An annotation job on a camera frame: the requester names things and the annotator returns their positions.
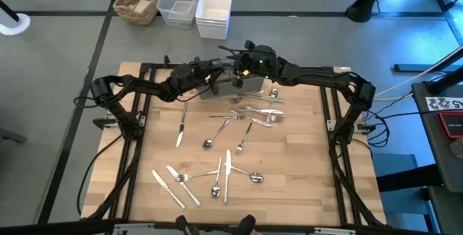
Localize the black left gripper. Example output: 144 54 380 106
190 58 232 97

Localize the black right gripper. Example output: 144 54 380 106
231 45 281 90

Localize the silver spoon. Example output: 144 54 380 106
202 119 232 150
268 87 279 110
211 156 223 199
229 165 266 184

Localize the grey mesh silverware basket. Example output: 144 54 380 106
197 59 267 101

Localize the white plastic bin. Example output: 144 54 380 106
195 0 233 41

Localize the woven wicker basket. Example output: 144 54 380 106
112 0 164 27

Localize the dark grey side table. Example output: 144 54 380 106
410 81 463 235

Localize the white printed label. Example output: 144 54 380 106
425 96 463 112

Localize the white base black pole stand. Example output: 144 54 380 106
0 0 32 36

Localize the red and black device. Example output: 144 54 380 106
436 110 463 140

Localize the black teleoperation handle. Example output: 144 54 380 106
234 213 257 235
175 215 195 235

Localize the dark blue cable bundle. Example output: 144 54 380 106
361 110 391 149

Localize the black floor cable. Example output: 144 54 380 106
75 133 124 216

